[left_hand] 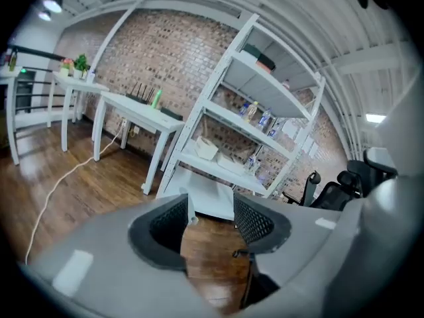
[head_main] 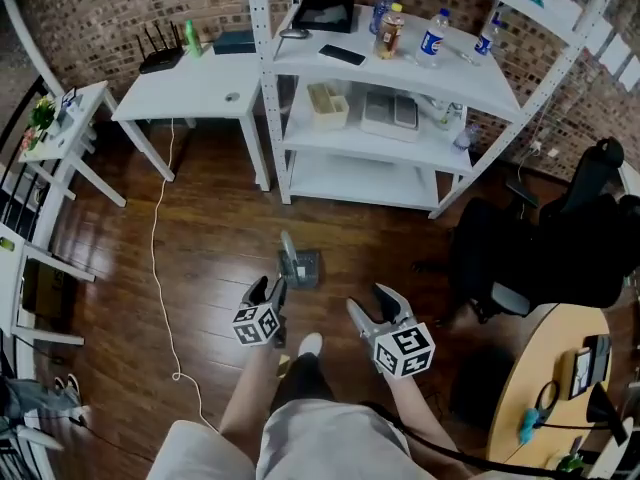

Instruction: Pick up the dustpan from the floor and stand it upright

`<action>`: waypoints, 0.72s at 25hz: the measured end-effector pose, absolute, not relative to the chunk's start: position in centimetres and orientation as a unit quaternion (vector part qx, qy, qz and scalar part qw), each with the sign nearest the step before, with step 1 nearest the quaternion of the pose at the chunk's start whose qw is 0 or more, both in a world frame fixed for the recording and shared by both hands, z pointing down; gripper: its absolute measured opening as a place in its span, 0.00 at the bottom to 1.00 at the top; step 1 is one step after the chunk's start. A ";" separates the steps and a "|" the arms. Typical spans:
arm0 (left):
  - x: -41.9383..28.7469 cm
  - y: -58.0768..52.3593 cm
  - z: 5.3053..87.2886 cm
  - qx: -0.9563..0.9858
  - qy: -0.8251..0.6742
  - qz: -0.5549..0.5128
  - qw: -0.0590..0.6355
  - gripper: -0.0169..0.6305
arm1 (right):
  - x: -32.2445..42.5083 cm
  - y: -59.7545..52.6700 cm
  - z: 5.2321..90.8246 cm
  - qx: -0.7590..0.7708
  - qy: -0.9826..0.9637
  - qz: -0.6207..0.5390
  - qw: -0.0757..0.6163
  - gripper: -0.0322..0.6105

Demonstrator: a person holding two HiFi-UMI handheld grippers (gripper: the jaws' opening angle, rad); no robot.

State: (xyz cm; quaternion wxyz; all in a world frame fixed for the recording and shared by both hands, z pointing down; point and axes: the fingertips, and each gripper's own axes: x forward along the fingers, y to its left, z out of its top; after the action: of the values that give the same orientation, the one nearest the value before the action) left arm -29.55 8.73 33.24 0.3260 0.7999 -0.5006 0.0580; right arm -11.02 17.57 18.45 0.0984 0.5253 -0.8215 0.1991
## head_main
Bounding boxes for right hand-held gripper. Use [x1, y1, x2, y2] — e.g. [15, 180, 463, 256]
[346, 282, 437, 381]

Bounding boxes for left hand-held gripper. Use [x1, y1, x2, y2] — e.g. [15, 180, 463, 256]
[231, 276, 290, 350]

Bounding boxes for grey dustpan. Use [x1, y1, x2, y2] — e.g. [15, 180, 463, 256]
[276, 230, 322, 291]

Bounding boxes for person's right forearm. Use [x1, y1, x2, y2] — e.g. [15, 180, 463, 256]
[382, 374, 467, 470]

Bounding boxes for person's left forearm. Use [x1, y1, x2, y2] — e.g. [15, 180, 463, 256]
[218, 340, 287, 435]

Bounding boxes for person's white shoe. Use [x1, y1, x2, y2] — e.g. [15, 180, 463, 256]
[297, 332, 324, 359]

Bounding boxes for person's black trousers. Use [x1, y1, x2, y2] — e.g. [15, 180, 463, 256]
[272, 351, 339, 415]

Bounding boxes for white metal shelf unit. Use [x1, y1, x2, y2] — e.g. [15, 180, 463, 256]
[244, 0, 626, 220]

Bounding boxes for person's light grey shirt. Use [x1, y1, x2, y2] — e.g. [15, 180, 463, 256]
[146, 398, 417, 480]

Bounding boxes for round wooden table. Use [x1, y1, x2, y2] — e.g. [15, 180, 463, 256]
[485, 302, 627, 470]

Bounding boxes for black office chair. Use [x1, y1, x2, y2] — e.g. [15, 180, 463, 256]
[412, 136, 640, 327]

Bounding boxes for teal plastic toy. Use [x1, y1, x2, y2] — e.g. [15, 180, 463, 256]
[518, 407, 544, 446]

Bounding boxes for clear crumpled bottle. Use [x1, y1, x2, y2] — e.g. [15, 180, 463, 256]
[452, 124, 481, 154]

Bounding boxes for beige wooden organizer box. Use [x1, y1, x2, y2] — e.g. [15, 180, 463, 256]
[306, 82, 351, 131]

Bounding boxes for white tray with grey lids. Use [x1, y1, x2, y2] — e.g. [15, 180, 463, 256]
[359, 91, 421, 144]

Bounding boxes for small clear spray bottle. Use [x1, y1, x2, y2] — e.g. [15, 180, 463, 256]
[439, 101, 464, 131]

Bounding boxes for black tray with white cards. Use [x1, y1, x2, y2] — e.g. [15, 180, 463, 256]
[568, 334, 614, 400]

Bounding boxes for brown cardboard box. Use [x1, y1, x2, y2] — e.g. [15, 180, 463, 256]
[22, 257, 67, 320]

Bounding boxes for black desk lamp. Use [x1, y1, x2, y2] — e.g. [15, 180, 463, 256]
[537, 381, 629, 447]

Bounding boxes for small white side table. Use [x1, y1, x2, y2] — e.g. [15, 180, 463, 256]
[17, 80, 129, 210]

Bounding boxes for black smartphone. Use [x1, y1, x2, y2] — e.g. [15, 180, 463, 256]
[317, 43, 368, 68]

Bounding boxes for dark flat box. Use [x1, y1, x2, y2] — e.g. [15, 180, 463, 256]
[213, 30, 258, 56]

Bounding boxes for plain white table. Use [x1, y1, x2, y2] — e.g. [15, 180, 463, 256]
[0, 222, 97, 350]

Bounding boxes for black router with antennas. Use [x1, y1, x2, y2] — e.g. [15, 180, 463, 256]
[135, 20, 186, 76]

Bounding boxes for green bottle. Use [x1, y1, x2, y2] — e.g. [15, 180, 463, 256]
[183, 19, 203, 60]

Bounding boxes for black railing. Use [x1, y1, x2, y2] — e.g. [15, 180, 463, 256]
[0, 75, 57, 245]

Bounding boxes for small blue white device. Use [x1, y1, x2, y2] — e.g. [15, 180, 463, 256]
[52, 86, 84, 125]

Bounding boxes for large clear bottle blue label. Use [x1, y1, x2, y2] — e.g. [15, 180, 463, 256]
[415, 8, 452, 70]

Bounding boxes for yellow-capped tea bottle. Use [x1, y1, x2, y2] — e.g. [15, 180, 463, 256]
[373, 2, 405, 61]

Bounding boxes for potted green plant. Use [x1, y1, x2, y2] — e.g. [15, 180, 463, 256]
[27, 95, 57, 131]

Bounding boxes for small clear bottle blue label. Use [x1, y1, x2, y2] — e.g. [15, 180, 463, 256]
[473, 11, 503, 57]

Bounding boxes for blue water bottle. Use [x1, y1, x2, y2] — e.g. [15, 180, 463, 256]
[368, 0, 397, 36]

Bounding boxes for white pillar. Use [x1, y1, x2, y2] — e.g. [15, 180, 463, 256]
[0, 0, 67, 97]

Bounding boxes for long white cable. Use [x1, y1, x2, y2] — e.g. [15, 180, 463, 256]
[149, 116, 222, 435]

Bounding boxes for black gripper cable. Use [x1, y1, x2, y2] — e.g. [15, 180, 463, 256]
[359, 400, 617, 480]

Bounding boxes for black-handled scissors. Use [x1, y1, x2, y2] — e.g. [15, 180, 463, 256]
[533, 379, 563, 412]

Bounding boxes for white table with cable hole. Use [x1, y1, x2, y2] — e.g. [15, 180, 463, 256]
[110, 41, 273, 193]

